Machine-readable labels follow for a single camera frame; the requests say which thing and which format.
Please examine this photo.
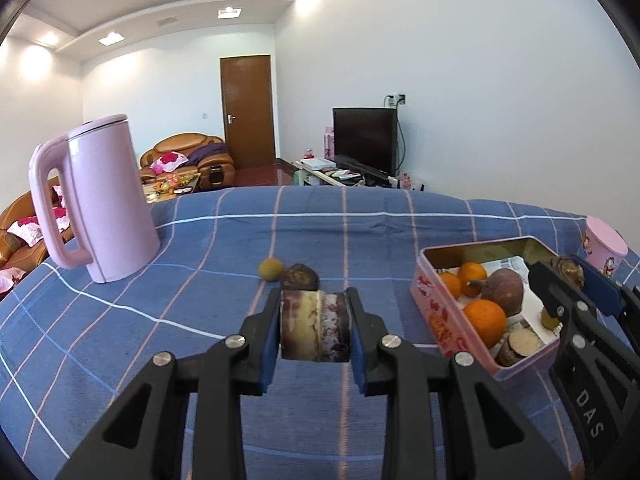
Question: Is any brown wooden door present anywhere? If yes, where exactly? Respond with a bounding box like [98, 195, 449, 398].
[220, 55, 277, 171]

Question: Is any orange leather sofa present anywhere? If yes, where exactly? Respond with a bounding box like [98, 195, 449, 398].
[139, 132, 236, 191]
[0, 190, 76, 276]

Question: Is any white packet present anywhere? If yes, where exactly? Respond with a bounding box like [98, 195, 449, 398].
[487, 256, 531, 281]

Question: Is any black power cable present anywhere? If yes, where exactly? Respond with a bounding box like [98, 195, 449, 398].
[395, 105, 406, 177]

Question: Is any round orange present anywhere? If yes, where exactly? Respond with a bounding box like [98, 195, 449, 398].
[462, 299, 507, 350]
[437, 271, 463, 301]

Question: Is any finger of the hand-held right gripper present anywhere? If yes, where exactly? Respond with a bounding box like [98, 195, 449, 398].
[570, 254, 640, 351]
[527, 259, 608, 348]

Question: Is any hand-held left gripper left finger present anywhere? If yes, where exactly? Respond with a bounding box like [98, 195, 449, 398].
[55, 287, 282, 480]

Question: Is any coffee table with snacks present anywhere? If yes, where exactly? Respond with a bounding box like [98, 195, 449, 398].
[142, 172, 202, 204]

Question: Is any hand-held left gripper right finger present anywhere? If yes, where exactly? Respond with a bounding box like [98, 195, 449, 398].
[345, 287, 573, 480]

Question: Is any dark brown round fruit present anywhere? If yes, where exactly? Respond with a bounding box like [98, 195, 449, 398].
[280, 262, 320, 292]
[552, 255, 586, 288]

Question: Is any white television stand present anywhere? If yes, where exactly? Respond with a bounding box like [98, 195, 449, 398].
[292, 157, 401, 189]

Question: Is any pink electric kettle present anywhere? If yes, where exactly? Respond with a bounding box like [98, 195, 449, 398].
[28, 114, 161, 284]

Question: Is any purple throw blanket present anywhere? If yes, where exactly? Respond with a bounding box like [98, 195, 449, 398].
[185, 142, 229, 162]

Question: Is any blue plaid blanket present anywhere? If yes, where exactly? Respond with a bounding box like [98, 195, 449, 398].
[0, 185, 640, 480]

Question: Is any pink cartoon cup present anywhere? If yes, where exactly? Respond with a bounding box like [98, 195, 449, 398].
[580, 216, 628, 278]

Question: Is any pink tin box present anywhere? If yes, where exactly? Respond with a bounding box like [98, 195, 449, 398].
[410, 236, 576, 390]

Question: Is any pink floral cushion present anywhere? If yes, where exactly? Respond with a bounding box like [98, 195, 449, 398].
[152, 152, 189, 174]

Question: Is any orange with stem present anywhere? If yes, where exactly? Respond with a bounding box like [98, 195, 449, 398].
[457, 261, 488, 297]

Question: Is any black television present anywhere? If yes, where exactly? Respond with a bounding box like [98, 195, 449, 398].
[332, 106, 399, 177]

